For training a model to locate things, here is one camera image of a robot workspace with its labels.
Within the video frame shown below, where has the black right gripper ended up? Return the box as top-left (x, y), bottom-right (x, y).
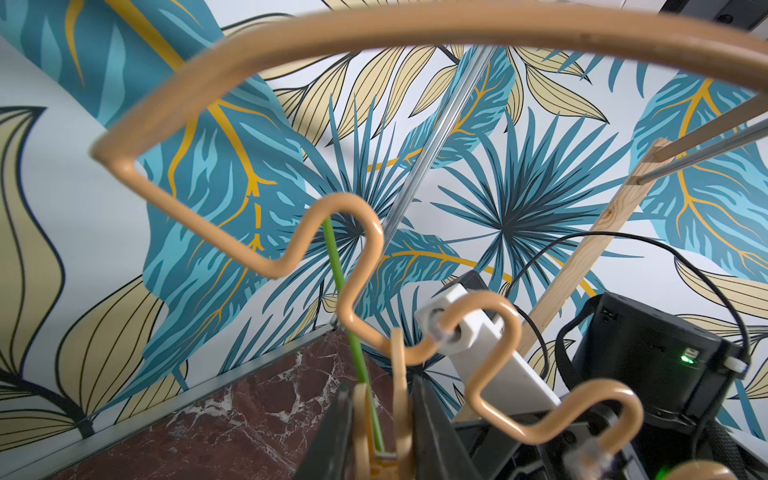
top-left (454, 407), bottom-right (618, 479)

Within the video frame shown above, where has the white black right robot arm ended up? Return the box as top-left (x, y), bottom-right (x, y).
top-left (549, 292), bottom-right (749, 479)

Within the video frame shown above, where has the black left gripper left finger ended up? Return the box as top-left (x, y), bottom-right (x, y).
top-left (292, 384), bottom-right (354, 480)

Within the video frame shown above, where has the metal rack hanging rod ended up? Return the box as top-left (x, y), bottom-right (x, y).
top-left (326, 44), bottom-right (768, 331)

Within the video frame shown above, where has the white tulip flower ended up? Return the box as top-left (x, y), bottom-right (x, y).
top-left (322, 217), bottom-right (385, 453)

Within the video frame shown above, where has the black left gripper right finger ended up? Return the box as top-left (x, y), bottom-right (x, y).
top-left (411, 377), bottom-right (481, 479)

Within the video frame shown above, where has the tan wavy clothes hanger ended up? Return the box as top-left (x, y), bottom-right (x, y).
top-left (89, 0), bottom-right (768, 466)

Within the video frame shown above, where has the wooden clothes rack frame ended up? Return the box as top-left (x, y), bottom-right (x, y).
top-left (455, 95), bottom-right (768, 421)

